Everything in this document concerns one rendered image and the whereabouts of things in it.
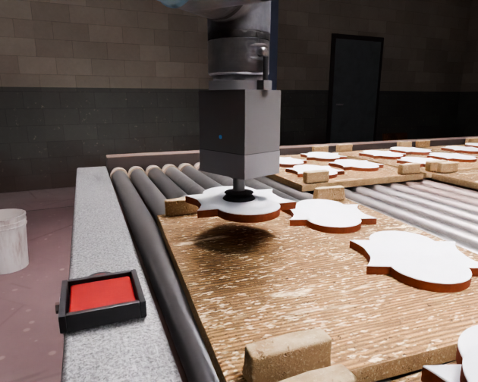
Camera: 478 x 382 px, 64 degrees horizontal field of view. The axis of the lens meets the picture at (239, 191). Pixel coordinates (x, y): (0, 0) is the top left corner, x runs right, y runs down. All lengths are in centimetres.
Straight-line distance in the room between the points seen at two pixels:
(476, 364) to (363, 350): 10
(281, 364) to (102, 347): 16
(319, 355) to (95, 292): 23
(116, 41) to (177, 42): 79
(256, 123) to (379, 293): 23
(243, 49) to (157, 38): 507
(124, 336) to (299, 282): 17
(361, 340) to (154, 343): 17
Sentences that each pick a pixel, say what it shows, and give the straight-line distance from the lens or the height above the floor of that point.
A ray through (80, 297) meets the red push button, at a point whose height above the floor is 93.
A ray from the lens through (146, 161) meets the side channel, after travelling 120.
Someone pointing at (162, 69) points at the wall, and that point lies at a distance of 549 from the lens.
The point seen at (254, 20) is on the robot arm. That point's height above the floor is 120.
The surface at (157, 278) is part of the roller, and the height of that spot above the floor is 91.
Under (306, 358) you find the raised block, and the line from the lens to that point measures 28.
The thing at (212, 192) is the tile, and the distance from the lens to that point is 54.
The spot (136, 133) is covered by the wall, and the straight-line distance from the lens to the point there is 541.
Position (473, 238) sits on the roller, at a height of 92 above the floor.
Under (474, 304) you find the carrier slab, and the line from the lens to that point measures 42.
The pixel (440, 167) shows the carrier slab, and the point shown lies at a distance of 107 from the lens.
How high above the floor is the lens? 112
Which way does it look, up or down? 14 degrees down
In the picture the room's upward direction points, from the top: straight up
